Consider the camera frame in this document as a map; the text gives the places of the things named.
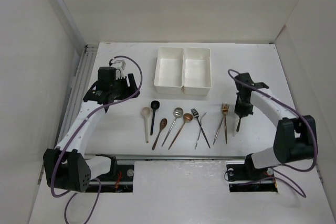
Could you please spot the silver fork beside copper fork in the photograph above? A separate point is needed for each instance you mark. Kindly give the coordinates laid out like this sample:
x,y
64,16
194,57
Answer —
x,y
218,129

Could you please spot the aluminium side rail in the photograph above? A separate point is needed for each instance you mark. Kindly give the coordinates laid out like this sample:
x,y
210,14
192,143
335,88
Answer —
x,y
78,85

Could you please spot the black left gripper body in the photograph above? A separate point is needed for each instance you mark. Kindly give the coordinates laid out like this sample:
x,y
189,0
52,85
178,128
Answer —
x,y
128,87

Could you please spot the brown wooden spoon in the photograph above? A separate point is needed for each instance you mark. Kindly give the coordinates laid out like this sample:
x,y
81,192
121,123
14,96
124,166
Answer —
x,y
162,126

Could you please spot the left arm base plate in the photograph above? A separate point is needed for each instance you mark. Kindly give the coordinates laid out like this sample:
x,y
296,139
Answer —
x,y
120,181

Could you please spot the white plastic container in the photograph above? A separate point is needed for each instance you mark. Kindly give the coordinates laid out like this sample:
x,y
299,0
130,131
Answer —
x,y
169,69
197,71

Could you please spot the copper metal fork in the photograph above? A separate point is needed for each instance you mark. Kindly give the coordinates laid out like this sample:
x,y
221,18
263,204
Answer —
x,y
225,109

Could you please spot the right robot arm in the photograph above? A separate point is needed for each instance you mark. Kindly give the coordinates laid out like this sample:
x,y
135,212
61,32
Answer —
x,y
295,138

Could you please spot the left white plastic container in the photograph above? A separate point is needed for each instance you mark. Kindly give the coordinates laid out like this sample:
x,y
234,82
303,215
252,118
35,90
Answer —
x,y
169,69

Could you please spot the beige plastic spoon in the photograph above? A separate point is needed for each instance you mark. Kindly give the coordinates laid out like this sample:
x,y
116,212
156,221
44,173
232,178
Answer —
x,y
145,112

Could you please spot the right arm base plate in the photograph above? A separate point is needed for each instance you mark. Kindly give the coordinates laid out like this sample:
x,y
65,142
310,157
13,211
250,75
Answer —
x,y
242,180

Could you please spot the silver metal fork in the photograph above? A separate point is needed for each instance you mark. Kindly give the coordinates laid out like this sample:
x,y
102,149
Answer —
x,y
200,128

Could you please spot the dark wooden fork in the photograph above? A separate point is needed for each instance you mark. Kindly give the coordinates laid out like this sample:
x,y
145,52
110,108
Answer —
x,y
238,124

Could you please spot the aluminium front rail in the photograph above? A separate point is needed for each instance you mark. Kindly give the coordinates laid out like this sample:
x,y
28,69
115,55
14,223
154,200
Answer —
x,y
173,157

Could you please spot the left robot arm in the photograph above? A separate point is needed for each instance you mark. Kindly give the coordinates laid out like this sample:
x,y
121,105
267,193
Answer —
x,y
65,165

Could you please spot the silver slotted spoon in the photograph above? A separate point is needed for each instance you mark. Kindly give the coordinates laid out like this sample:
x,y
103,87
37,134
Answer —
x,y
178,113

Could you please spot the right white plastic container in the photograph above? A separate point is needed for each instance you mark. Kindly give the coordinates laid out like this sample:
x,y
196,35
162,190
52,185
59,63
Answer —
x,y
197,71

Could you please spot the black handled fork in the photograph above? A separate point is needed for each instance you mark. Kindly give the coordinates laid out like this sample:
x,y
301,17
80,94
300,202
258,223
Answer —
x,y
195,115

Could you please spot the copper metal spoon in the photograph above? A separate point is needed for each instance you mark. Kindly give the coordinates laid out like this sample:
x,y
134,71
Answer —
x,y
187,118

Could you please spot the black plastic ladle spoon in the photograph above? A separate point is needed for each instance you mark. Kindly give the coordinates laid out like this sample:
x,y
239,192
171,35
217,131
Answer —
x,y
154,106

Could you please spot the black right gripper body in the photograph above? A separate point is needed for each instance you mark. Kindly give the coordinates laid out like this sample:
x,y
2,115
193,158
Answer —
x,y
243,109

